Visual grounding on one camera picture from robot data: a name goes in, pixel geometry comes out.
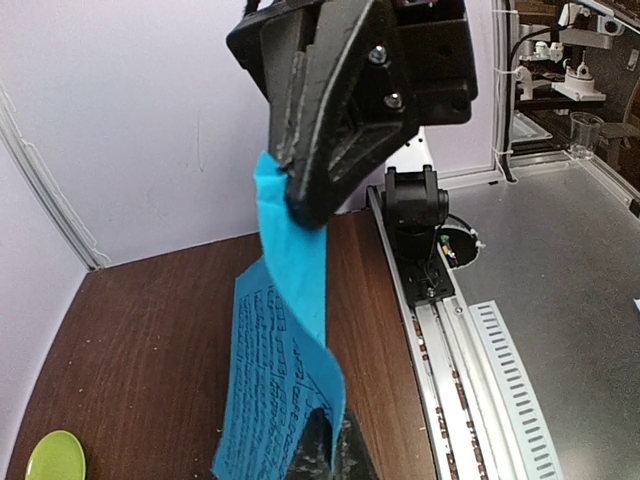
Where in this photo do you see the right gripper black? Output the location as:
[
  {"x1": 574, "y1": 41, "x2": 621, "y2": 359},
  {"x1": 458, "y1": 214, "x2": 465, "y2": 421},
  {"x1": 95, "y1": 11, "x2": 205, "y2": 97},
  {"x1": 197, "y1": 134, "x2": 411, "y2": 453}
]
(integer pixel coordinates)
[{"x1": 226, "y1": 0, "x2": 478, "y2": 229}]

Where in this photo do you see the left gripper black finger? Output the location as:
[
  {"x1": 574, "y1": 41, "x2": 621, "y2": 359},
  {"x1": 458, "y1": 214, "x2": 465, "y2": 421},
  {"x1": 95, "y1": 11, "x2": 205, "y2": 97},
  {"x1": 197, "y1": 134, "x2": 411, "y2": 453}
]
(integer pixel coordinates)
[{"x1": 285, "y1": 408, "x2": 379, "y2": 480}]

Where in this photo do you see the blue sheet music paper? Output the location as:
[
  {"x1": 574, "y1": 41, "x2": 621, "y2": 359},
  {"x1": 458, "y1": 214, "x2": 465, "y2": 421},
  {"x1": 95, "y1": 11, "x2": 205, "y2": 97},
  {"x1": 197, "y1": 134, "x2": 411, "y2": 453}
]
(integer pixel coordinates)
[{"x1": 212, "y1": 152, "x2": 346, "y2": 479}]

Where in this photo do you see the white background equipment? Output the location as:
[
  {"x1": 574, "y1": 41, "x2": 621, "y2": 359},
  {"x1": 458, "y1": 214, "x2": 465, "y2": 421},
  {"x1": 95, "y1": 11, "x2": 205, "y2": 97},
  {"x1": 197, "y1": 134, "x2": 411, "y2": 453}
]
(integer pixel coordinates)
[{"x1": 509, "y1": 1, "x2": 639, "y2": 110}]

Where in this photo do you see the clear plastic cup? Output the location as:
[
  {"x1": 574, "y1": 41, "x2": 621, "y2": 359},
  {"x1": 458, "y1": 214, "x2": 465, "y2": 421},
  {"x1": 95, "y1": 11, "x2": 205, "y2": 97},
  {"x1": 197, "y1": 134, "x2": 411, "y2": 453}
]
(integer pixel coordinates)
[{"x1": 569, "y1": 112, "x2": 603, "y2": 160}]

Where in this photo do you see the green plastic plate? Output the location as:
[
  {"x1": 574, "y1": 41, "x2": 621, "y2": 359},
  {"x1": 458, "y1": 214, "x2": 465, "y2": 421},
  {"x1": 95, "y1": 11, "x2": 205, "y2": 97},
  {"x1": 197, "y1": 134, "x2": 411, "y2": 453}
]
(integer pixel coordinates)
[{"x1": 24, "y1": 430, "x2": 87, "y2": 480}]

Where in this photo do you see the aluminium front rail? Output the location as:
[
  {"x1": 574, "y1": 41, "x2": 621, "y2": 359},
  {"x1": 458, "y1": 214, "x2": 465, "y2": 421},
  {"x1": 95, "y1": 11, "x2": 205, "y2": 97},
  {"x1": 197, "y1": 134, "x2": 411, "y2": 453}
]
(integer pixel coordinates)
[{"x1": 383, "y1": 153, "x2": 639, "y2": 479}]

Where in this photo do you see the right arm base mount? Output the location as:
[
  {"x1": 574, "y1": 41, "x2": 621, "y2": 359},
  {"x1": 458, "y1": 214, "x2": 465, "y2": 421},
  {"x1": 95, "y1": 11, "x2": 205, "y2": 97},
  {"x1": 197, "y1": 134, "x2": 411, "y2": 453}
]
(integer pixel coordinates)
[{"x1": 396, "y1": 227, "x2": 484, "y2": 308}]

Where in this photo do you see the right aluminium frame post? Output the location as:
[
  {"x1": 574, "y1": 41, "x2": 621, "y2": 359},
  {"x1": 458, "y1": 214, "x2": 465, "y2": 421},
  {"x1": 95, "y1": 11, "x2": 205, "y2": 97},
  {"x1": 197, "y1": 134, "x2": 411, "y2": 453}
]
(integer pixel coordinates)
[{"x1": 1, "y1": 83, "x2": 111, "y2": 271}]

